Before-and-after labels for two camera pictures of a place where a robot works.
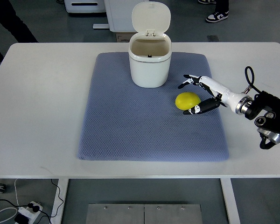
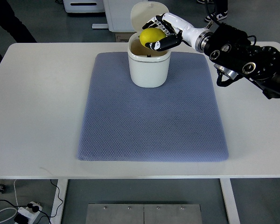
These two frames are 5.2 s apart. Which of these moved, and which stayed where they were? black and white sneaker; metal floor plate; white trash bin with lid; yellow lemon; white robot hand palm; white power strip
Moved: yellow lemon; white robot hand palm
Stayed: white power strip; white trash bin with lid; metal floor plate; black and white sneaker
